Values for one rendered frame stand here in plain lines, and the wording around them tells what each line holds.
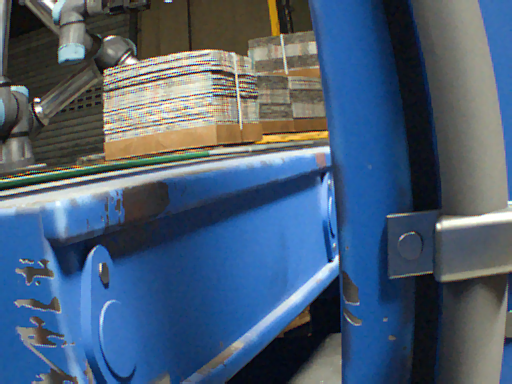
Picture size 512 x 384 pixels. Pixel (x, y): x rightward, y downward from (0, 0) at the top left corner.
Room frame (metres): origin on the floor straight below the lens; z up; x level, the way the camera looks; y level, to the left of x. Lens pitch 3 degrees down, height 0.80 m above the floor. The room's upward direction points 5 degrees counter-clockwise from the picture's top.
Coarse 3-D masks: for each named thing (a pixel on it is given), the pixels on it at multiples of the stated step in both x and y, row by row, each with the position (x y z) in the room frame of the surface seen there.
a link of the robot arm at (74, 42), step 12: (72, 24) 1.79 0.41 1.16; (84, 24) 1.82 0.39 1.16; (60, 36) 1.80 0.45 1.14; (72, 36) 1.79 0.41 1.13; (84, 36) 1.82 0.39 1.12; (60, 48) 1.80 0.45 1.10; (72, 48) 1.79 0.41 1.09; (84, 48) 1.82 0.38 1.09; (60, 60) 1.80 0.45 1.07; (72, 60) 1.80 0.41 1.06
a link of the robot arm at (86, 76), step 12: (132, 48) 2.54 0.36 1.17; (96, 60) 2.52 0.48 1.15; (84, 72) 2.54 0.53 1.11; (96, 72) 2.53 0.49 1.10; (60, 84) 2.56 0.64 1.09; (72, 84) 2.54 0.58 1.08; (84, 84) 2.55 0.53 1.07; (48, 96) 2.56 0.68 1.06; (60, 96) 2.55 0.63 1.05; (72, 96) 2.56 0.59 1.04; (36, 108) 2.55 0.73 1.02; (48, 108) 2.56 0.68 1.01; (60, 108) 2.58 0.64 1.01; (36, 120) 2.55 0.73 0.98; (48, 120) 2.60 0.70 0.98; (36, 132) 2.59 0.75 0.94
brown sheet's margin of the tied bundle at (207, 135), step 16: (192, 128) 1.83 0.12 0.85; (208, 128) 1.82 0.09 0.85; (224, 128) 1.87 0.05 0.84; (112, 144) 1.89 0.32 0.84; (128, 144) 1.87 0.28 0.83; (144, 144) 1.86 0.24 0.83; (160, 144) 1.85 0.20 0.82; (176, 144) 1.84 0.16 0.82; (192, 144) 1.83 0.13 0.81; (208, 144) 1.82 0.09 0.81
